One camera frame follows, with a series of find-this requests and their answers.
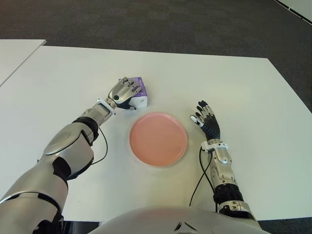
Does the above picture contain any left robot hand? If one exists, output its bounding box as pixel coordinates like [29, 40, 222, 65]
[106, 77, 143, 112]

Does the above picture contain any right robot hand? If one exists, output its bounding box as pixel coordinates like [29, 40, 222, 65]
[189, 99, 222, 141]

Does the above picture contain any purple tissue paper pack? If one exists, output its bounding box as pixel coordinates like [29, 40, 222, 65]
[121, 77, 149, 108]

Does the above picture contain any pink round plate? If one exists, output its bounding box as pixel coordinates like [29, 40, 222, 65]
[129, 112, 188, 168]

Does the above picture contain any silver robot torso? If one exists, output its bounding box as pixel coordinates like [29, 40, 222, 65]
[89, 206, 263, 234]

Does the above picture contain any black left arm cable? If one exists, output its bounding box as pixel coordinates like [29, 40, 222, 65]
[91, 128, 108, 165]

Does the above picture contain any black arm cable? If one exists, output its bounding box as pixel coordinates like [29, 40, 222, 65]
[189, 147, 218, 213]
[91, 128, 108, 165]

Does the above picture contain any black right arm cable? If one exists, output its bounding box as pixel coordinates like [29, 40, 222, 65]
[189, 147, 218, 213]

